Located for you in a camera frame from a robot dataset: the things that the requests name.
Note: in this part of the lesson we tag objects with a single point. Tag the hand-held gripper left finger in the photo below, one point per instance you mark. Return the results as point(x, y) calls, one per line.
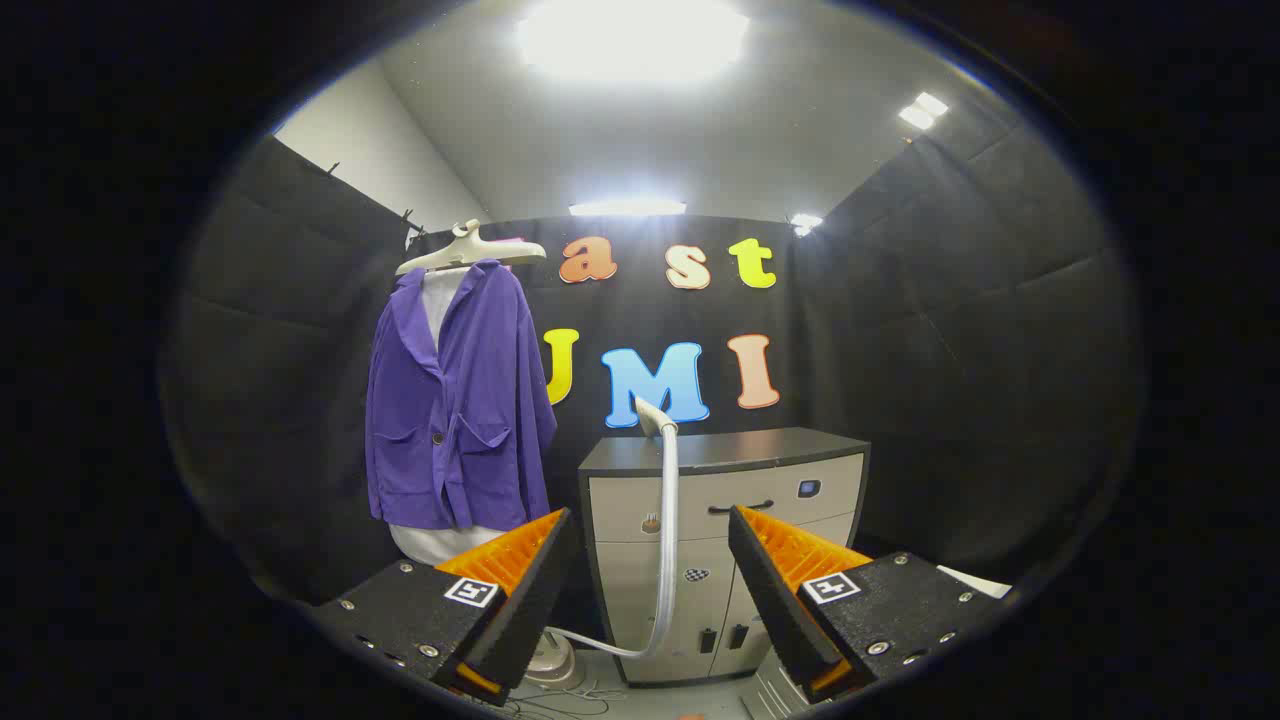
point(530, 610)

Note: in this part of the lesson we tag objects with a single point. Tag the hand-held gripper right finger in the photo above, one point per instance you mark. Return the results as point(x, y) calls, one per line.
point(775, 600)

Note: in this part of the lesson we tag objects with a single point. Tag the garment steamer base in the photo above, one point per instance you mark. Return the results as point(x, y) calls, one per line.
point(550, 662)

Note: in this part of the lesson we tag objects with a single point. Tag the white garment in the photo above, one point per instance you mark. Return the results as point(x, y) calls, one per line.
point(440, 545)

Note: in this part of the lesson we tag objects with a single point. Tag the purple jacket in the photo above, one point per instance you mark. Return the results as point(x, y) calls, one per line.
point(480, 400)

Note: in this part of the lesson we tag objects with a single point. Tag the white clothes hanger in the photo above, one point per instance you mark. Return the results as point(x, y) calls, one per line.
point(470, 250)

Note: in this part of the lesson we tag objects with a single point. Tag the grey ribbed floor object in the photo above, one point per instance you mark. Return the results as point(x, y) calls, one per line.
point(775, 695)

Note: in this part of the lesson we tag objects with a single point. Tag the grey cabinet with dark top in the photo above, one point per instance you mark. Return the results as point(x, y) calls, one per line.
point(760, 480)

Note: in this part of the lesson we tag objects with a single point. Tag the white paper sheet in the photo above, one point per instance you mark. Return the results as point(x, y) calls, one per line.
point(975, 582)

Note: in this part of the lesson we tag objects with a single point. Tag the small corner ceiling light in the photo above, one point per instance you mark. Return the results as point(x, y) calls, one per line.
point(805, 222)

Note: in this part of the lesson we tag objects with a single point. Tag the long strip ceiling light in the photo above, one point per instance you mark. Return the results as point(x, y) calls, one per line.
point(628, 207)

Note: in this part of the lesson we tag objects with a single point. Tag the small twin ceiling light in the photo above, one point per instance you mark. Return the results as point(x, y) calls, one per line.
point(923, 108)

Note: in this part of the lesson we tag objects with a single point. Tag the large square ceiling light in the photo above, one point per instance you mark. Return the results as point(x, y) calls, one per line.
point(630, 35)

